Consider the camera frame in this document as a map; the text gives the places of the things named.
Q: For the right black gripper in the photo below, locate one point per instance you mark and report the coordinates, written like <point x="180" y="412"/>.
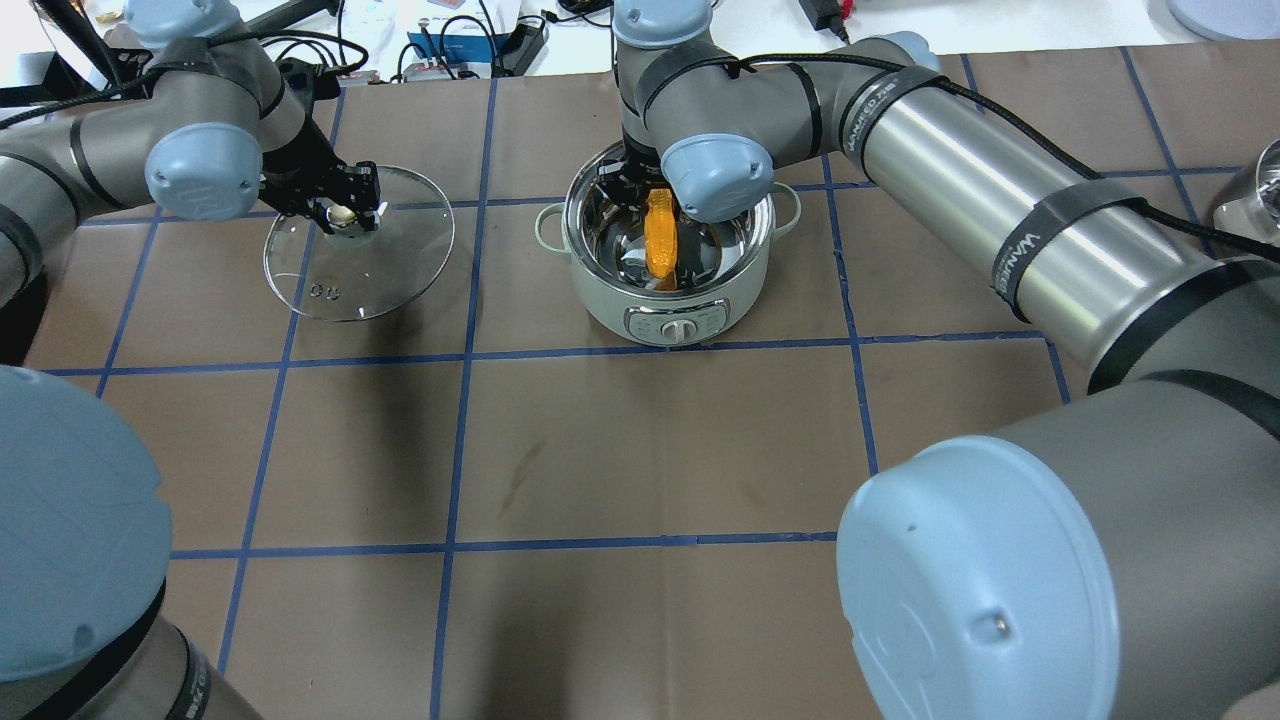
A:
<point x="634" y="163"/>

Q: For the black bar tool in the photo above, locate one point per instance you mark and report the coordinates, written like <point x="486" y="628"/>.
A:
<point x="292" y="12"/>

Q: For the light blue plate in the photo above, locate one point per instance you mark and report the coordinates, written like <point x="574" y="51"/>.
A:
<point x="1228" y="20"/>

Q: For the black power adapter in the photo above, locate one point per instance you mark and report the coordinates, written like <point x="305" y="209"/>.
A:
<point x="828" y="15"/>

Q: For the blue white box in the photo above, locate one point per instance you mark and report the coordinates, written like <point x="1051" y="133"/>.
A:
<point x="466" y="46"/>

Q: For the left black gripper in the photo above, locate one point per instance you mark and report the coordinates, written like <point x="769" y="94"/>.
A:
<point x="307" y="160"/>

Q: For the yellow corn cob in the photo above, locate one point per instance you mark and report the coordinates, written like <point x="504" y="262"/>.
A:
<point x="661" y="238"/>

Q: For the pale green electric pot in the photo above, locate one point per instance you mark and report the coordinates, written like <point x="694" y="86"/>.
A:
<point x="720" y="273"/>

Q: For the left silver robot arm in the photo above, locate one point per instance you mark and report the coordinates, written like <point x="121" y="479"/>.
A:
<point x="86" y="537"/>

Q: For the glass pot lid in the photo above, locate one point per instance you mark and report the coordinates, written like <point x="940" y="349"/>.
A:
<point x="357" y="274"/>

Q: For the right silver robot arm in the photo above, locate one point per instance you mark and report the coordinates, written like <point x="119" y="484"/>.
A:
<point x="1000" y="545"/>

